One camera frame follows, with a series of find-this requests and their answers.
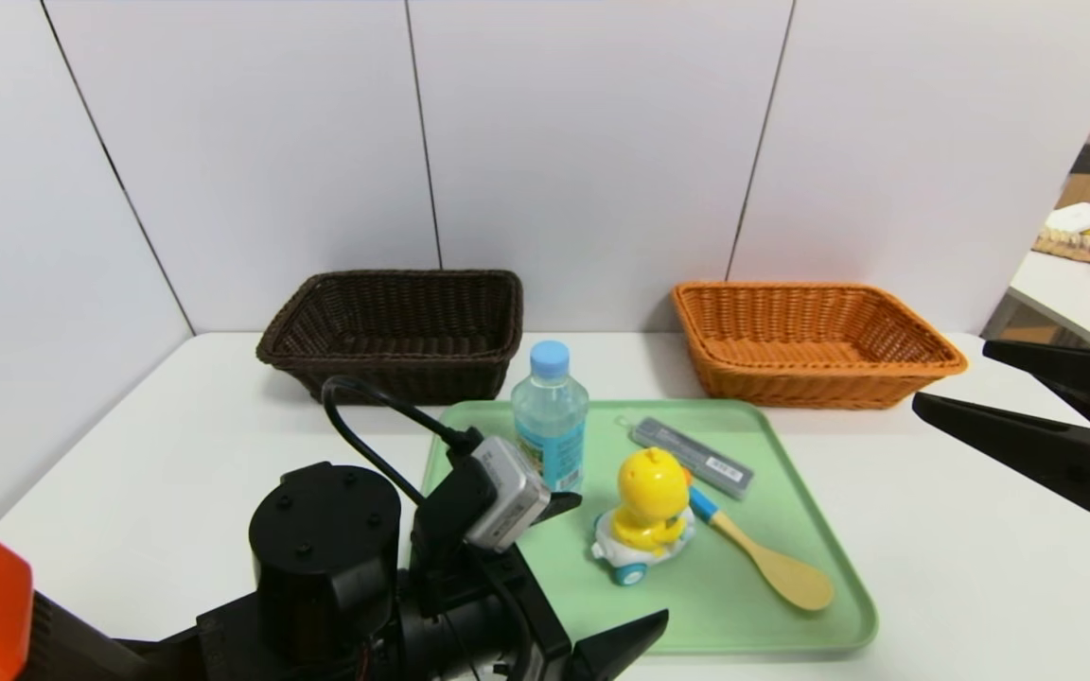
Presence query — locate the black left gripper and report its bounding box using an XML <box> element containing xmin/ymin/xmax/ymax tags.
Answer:
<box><xmin>399</xmin><ymin>491</ymin><xmax>670</xmax><ymax>681</ymax></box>

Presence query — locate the yellow duck toy car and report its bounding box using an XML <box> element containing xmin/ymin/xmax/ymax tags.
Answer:
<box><xmin>590</xmin><ymin>446</ymin><xmax>697</xmax><ymax>586</ymax></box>

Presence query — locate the clear bottle with blue cap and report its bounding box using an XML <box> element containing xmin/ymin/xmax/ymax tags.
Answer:
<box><xmin>511</xmin><ymin>340</ymin><xmax>590</xmax><ymax>495</ymax></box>

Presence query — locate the wooden spoon with blue handle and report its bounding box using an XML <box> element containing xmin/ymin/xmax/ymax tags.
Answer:
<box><xmin>686</xmin><ymin>484</ymin><xmax>835</xmax><ymax>612</ymax></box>

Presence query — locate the dark brown wicker basket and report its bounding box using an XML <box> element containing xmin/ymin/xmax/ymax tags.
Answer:
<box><xmin>256</xmin><ymin>270</ymin><xmax>524</xmax><ymax>406</ymax></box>

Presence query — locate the orange wicker basket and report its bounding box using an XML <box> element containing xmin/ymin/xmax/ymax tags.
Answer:
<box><xmin>673</xmin><ymin>281</ymin><xmax>969</xmax><ymax>410</ymax></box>

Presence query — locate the white side table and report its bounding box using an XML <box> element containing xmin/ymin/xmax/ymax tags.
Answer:
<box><xmin>980</xmin><ymin>210</ymin><xmax>1090</xmax><ymax>356</ymax></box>

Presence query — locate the light green plastic tray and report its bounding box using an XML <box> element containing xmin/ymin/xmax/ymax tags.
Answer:
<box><xmin>410</xmin><ymin>398</ymin><xmax>879</xmax><ymax>655</ymax></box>

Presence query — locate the grey pencil lead case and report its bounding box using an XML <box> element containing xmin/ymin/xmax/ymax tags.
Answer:
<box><xmin>615</xmin><ymin>416</ymin><xmax>754</xmax><ymax>500</ymax></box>

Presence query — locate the brown egg tray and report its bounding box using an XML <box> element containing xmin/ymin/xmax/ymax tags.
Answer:
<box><xmin>1032</xmin><ymin>227</ymin><xmax>1090</xmax><ymax>265</ymax></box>

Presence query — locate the white flat item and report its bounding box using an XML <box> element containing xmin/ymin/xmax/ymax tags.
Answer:
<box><xmin>1045</xmin><ymin>201</ymin><xmax>1090</xmax><ymax>234</ymax></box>

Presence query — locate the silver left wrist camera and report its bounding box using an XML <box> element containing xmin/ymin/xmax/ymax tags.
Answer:
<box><xmin>463</xmin><ymin>437</ymin><xmax>554</xmax><ymax>555</ymax></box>

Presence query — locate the black left camera cable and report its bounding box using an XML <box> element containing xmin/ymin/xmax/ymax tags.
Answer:
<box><xmin>322</xmin><ymin>375</ymin><xmax>484</xmax><ymax>507</ymax></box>

